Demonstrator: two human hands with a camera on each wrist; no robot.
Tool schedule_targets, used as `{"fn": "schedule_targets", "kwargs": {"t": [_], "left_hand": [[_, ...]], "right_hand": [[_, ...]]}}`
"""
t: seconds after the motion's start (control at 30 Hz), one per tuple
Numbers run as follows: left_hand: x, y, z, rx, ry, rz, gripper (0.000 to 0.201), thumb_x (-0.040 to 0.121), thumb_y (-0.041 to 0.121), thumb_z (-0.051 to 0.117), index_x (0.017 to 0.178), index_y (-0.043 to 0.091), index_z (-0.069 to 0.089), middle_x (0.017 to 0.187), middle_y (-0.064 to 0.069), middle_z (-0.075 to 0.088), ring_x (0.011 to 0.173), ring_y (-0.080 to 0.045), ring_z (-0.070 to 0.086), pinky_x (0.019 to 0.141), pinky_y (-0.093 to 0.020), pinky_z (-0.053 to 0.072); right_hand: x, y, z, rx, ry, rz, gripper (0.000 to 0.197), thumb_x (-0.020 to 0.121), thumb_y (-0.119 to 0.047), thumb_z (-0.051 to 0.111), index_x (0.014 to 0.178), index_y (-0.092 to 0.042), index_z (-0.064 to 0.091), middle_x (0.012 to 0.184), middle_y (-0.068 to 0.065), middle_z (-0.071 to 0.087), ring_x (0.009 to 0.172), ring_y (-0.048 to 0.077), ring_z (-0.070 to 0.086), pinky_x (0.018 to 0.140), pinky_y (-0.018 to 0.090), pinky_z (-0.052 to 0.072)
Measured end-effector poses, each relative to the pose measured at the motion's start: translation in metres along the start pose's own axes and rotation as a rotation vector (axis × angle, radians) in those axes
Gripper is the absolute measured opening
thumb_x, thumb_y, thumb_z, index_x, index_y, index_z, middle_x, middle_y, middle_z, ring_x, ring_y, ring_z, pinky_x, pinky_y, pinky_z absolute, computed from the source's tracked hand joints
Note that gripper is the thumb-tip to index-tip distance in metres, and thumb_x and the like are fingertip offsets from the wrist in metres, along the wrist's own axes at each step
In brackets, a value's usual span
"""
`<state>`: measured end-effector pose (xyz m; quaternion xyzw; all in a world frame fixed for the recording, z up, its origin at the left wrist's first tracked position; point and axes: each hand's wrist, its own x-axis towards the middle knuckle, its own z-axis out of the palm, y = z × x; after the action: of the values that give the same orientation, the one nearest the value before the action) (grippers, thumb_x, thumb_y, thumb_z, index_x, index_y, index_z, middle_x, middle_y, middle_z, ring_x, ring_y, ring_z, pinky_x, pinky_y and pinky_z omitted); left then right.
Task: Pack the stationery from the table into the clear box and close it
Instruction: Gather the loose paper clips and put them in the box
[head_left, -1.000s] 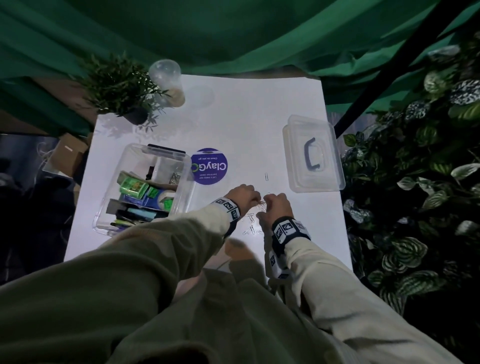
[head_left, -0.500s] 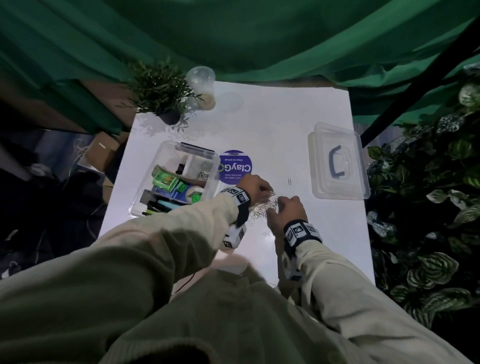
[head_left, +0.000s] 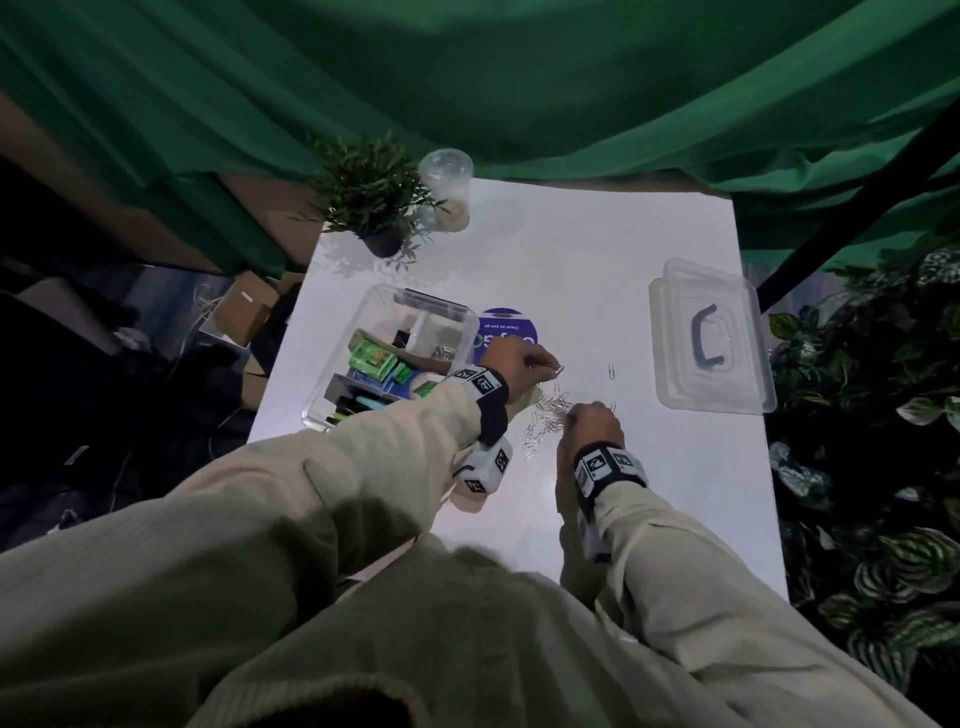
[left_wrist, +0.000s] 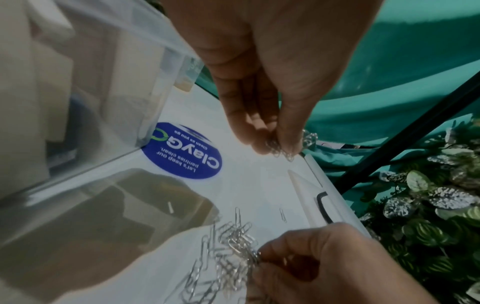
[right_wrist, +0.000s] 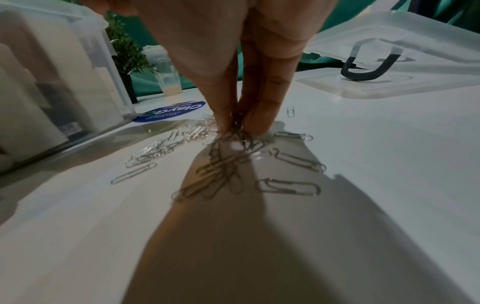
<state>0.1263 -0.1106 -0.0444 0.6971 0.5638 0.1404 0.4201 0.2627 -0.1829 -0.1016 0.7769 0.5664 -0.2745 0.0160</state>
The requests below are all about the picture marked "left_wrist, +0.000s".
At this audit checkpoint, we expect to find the person's left hand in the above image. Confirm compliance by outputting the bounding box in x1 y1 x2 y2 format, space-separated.
159 0 386 157

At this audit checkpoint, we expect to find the person's right hand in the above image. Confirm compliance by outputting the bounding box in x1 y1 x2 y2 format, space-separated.
251 221 441 304

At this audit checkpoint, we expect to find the pile of silver paper clips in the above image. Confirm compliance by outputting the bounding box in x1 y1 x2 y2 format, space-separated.
166 130 320 304

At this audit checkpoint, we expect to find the blue round card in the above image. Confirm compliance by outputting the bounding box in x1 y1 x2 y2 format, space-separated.
140 121 224 181

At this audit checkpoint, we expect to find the clear plastic storage box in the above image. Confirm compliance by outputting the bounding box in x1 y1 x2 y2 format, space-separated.
0 0 206 209

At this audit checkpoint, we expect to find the clear plastic box lid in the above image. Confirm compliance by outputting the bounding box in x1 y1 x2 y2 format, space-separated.
286 151 378 238

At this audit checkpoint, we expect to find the leafy green foliage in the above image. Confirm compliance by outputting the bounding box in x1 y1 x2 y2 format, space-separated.
357 117 480 304

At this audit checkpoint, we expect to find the white table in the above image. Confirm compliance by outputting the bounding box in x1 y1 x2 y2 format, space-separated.
0 84 380 304

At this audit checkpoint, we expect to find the green fabric curtain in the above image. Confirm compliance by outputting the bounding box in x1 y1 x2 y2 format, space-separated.
144 0 480 214

